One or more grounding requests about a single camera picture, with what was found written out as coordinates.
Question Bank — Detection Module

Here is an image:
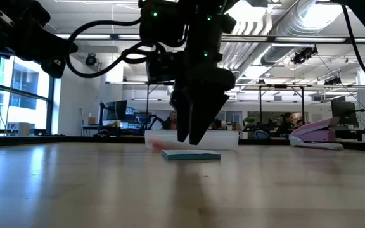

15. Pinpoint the silver ceiling air duct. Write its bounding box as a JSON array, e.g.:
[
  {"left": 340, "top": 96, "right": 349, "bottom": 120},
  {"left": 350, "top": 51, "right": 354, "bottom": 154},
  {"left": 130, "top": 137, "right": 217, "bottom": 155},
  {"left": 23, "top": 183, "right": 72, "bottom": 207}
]
[{"left": 260, "top": 0, "right": 343, "bottom": 66}]

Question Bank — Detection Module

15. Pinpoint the clear plastic container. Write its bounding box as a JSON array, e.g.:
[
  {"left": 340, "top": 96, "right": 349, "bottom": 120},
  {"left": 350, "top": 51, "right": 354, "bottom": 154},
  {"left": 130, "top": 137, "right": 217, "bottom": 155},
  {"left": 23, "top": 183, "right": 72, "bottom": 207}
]
[{"left": 144, "top": 129, "right": 240, "bottom": 151}]

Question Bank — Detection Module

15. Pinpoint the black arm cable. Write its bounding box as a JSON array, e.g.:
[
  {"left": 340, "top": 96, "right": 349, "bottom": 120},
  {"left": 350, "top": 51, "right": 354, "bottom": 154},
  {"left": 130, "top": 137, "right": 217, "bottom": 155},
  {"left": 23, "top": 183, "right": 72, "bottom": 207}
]
[
  {"left": 64, "top": 17, "right": 170, "bottom": 79},
  {"left": 340, "top": 3, "right": 365, "bottom": 95}
]

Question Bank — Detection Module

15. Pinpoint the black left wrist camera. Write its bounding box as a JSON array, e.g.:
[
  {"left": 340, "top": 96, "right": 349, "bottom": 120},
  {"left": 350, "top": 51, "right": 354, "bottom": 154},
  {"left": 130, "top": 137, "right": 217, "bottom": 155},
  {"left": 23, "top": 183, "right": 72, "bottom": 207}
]
[{"left": 146, "top": 52, "right": 177, "bottom": 85}]

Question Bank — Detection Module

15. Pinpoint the black computer monitor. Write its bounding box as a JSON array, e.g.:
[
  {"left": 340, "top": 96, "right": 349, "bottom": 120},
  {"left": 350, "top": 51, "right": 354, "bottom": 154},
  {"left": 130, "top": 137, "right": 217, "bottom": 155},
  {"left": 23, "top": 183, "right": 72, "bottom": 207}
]
[
  {"left": 330, "top": 96, "right": 358, "bottom": 126},
  {"left": 104, "top": 99, "right": 128, "bottom": 122}
]

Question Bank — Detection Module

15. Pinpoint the blue sticky note pad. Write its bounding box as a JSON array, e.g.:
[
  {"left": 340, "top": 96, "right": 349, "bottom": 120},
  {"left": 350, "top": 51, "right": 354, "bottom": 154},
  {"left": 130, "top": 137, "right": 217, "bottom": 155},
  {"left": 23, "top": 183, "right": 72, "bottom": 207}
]
[{"left": 161, "top": 149, "right": 222, "bottom": 161}]

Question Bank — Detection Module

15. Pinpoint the pink stapler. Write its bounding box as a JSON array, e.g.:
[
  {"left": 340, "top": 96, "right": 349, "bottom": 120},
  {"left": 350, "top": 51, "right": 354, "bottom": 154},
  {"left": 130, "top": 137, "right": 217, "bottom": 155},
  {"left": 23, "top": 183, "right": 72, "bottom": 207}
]
[{"left": 288, "top": 116, "right": 345, "bottom": 151}]

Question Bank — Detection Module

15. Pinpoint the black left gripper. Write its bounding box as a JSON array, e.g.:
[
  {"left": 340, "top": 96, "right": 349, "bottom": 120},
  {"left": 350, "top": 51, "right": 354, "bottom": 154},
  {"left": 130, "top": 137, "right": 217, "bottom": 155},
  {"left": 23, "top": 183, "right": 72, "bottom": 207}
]
[{"left": 169, "top": 47, "right": 237, "bottom": 146}]

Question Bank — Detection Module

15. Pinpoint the round black ceiling fixture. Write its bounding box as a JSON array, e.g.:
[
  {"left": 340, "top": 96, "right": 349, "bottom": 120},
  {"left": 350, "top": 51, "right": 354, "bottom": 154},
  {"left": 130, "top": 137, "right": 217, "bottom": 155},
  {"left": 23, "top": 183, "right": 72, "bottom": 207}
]
[{"left": 85, "top": 53, "right": 98, "bottom": 67}]

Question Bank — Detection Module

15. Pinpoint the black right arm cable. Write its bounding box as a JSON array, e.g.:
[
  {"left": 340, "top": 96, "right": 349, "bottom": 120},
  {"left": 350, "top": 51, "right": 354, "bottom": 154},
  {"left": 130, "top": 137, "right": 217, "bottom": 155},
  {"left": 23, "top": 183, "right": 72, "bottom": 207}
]
[{"left": 340, "top": 3, "right": 365, "bottom": 95}]

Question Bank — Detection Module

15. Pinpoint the black overhead rig camera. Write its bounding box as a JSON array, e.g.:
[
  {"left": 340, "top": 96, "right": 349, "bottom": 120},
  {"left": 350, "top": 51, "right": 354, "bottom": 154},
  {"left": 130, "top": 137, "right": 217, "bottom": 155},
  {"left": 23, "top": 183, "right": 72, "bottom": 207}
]
[{"left": 291, "top": 46, "right": 319, "bottom": 65}]

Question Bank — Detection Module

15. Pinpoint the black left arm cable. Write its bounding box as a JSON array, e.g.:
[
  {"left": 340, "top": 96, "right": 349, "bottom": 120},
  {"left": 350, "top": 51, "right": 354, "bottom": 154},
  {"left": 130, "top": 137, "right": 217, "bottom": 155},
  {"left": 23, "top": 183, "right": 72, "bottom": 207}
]
[{"left": 64, "top": 17, "right": 170, "bottom": 79}]

